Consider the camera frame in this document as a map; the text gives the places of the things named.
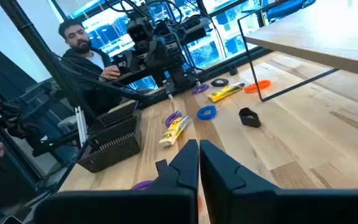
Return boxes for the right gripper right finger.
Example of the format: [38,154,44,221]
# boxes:
[199,139,358,224]

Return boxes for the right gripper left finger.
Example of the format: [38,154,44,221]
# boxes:
[34,139,200,224]

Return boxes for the purple coil wrist keychain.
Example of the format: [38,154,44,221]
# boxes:
[131,180,154,192]
[192,83,210,95]
[164,110,183,129]

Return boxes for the yellow crayon box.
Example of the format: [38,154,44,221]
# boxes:
[207,82,246,104]

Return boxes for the blue coil wrist keychain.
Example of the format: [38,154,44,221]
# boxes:
[196,105,217,121]

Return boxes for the beige packet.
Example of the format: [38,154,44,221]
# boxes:
[158,115,190,148]

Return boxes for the black plastic mesh basket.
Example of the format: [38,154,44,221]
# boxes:
[77,111,143,174]
[93,100,139,127]

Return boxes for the large glass window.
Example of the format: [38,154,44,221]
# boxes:
[50,0,318,105]

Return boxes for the white bar fixture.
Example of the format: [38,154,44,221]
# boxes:
[73,105,88,147]

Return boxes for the person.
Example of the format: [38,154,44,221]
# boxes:
[57,19,123,118]

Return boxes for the wooden shelf riser black legs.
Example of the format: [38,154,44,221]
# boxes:
[237,0,358,103]

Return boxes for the black screen panel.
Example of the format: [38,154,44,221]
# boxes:
[0,40,54,103]

